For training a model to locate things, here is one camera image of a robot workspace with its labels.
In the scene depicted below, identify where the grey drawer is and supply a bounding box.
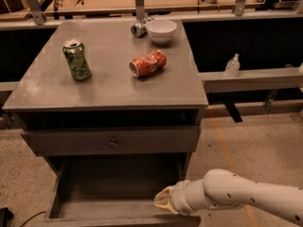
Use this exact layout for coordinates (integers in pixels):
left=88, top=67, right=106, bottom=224
left=32, top=155, right=201, bottom=227
left=22, top=126, right=200, bottom=156

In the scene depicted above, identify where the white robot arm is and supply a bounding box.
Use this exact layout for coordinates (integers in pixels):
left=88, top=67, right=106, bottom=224
left=153, top=168, right=303, bottom=227

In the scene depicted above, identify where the grey top drawer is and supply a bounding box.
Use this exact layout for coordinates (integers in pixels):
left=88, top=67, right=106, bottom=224
left=22, top=126, right=200, bottom=156

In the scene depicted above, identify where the grey metal railing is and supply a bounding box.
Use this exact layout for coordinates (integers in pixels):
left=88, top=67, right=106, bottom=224
left=0, top=0, right=303, bottom=123

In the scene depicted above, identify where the white bowl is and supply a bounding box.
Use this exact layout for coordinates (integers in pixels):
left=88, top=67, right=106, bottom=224
left=146, top=20, right=177, bottom=44

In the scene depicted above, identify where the green soda can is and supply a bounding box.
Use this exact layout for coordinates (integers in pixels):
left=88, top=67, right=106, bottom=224
left=62, top=39, right=92, bottom=80

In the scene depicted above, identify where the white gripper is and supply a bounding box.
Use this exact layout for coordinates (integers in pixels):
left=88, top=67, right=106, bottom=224
left=154, top=181, right=194, bottom=216

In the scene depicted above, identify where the black floor plug box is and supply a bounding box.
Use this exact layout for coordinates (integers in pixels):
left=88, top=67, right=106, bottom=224
left=0, top=207, right=14, bottom=227

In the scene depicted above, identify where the crushed red soda can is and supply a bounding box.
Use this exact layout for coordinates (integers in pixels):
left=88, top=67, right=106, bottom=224
left=129, top=49, right=167, bottom=78

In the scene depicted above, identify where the black cable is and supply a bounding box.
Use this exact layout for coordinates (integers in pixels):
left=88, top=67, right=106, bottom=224
left=19, top=210, right=47, bottom=227

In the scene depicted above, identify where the clear sanitizer bottle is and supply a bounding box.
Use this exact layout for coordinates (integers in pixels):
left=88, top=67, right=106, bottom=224
left=224, top=54, right=241, bottom=77

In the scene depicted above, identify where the grey drawer cabinet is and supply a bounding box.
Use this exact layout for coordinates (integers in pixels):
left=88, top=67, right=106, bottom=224
left=4, top=20, right=207, bottom=172

